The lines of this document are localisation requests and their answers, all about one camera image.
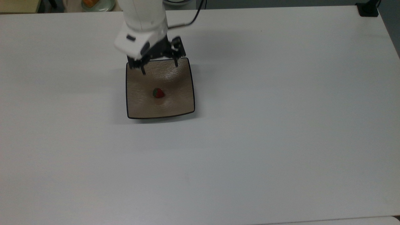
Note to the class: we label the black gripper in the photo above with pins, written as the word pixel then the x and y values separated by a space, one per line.
pixel 161 50

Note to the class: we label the small dark ball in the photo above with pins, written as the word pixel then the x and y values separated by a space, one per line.
pixel 158 93

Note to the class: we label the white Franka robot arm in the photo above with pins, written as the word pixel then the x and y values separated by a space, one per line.
pixel 143 15

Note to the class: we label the square brown ceramic plate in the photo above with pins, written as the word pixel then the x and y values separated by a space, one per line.
pixel 175 103

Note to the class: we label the pale green round plate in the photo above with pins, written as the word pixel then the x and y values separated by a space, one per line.
pixel 106 7

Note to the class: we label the grey round dish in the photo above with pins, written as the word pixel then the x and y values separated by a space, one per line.
pixel 179 2

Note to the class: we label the orange fruit piece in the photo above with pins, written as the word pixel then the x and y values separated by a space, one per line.
pixel 90 3

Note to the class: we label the light wooden board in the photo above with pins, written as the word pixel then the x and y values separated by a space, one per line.
pixel 18 5

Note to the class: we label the black pole stand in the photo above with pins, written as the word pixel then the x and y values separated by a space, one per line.
pixel 368 9

